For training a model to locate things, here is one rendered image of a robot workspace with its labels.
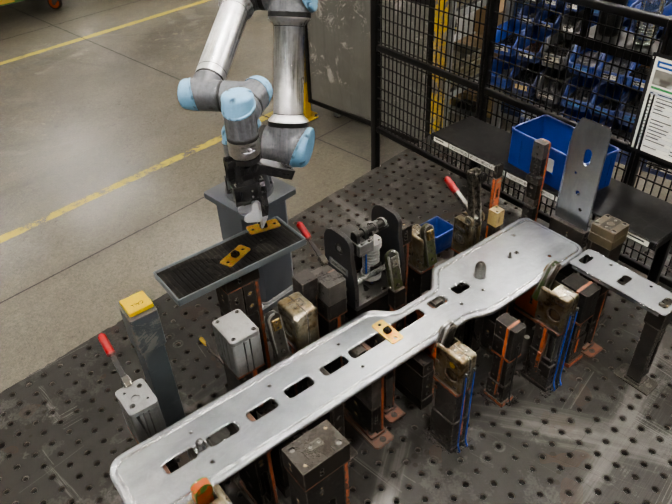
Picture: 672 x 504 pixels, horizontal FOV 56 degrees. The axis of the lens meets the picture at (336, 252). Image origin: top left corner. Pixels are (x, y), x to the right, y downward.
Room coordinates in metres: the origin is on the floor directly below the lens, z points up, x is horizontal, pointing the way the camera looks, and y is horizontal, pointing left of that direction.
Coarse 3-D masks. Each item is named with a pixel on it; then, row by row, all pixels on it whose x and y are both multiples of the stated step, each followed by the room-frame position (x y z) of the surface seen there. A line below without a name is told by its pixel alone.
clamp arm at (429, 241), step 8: (424, 224) 1.43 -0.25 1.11; (424, 232) 1.41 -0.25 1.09; (432, 232) 1.42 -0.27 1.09; (424, 240) 1.41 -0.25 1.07; (432, 240) 1.42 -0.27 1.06; (424, 248) 1.41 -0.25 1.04; (432, 248) 1.41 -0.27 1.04; (424, 256) 1.41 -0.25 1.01; (432, 256) 1.41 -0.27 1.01; (424, 264) 1.41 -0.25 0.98; (432, 264) 1.40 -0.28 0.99
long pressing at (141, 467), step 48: (528, 240) 1.48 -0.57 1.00; (432, 288) 1.28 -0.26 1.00; (480, 288) 1.27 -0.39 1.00; (528, 288) 1.27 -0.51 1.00; (336, 336) 1.12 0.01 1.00; (432, 336) 1.11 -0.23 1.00; (240, 384) 0.98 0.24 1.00; (288, 384) 0.97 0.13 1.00; (336, 384) 0.97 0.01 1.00; (240, 432) 0.85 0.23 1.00; (288, 432) 0.84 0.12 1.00; (144, 480) 0.74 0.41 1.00; (192, 480) 0.74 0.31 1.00
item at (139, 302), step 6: (138, 294) 1.13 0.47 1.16; (144, 294) 1.13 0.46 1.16; (126, 300) 1.11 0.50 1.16; (132, 300) 1.11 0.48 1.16; (138, 300) 1.11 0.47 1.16; (144, 300) 1.11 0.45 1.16; (150, 300) 1.11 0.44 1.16; (126, 306) 1.09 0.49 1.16; (132, 306) 1.09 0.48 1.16; (138, 306) 1.09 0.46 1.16; (144, 306) 1.09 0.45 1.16; (150, 306) 1.10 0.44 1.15; (126, 312) 1.08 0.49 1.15; (132, 312) 1.07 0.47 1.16; (138, 312) 1.08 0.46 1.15
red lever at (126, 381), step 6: (102, 336) 1.03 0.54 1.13; (102, 342) 1.01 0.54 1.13; (108, 342) 1.02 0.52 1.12; (108, 348) 1.00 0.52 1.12; (108, 354) 0.99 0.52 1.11; (114, 354) 1.00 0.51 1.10; (114, 360) 0.99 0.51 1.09; (120, 366) 0.98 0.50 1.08; (120, 372) 0.97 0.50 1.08; (126, 378) 0.95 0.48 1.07; (126, 384) 0.94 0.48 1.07
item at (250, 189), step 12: (228, 156) 1.33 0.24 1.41; (228, 168) 1.29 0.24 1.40; (240, 168) 1.31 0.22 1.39; (252, 168) 1.32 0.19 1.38; (228, 180) 1.31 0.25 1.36; (240, 180) 1.30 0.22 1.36; (252, 180) 1.31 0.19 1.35; (228, 192) 1.34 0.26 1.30; (240, 192) 1.28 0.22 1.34; (252, 192) 1.30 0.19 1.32; (240, 204) 1.28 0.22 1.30
